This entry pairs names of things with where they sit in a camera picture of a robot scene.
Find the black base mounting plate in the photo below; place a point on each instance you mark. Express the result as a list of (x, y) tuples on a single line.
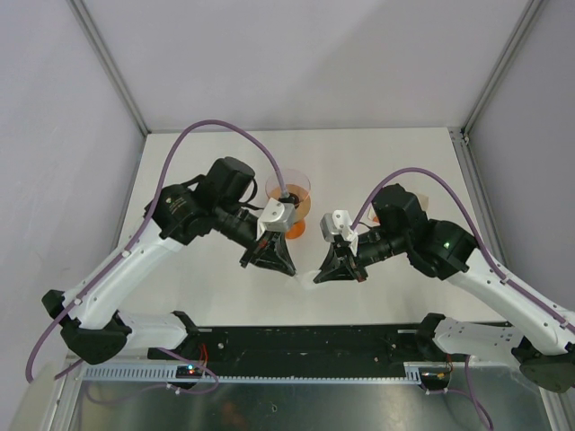
[(313, 350)]

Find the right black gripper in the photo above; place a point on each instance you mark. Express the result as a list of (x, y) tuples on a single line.
[(340, 264)]

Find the orange glass carafe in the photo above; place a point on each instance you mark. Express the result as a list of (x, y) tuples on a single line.
[(296, 231)]

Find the right aluminium table rail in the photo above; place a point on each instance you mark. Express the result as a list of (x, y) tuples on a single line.
[(478, 194)]

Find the grey slotted cable duct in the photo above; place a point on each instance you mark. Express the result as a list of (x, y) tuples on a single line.
[(176, 373)]

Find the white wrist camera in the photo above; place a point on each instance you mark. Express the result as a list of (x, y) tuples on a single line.
[(276, 217), (339, 223)]

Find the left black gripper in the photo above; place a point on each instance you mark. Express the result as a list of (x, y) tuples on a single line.
[(271, 250)]

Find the orange coffee filter packet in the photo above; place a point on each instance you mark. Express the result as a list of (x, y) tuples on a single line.
[(373, 217)]

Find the right aluminium frame post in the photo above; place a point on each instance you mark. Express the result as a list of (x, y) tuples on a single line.
[(505, 59)]

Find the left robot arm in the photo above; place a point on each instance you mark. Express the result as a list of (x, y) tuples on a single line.
[(92, 324)]

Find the white paper coffee filter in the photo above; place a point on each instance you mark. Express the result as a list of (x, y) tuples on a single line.
[(305, 280)]

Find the left aluminium frame post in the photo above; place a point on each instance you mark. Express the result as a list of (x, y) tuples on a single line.
[(100, 49)]

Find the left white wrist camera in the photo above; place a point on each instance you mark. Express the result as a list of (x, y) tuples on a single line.
[(276, 217)]

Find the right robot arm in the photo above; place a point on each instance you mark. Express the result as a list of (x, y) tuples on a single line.
[(537, 341)]

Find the aluminium frame post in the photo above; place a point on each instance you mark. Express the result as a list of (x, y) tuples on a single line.
[(100, 49), (505, 59)]

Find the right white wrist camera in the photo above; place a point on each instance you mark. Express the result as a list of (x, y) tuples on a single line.
[(339, 223)]

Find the clear glass dripper cone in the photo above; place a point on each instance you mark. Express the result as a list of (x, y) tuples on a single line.
[(296, 183)]

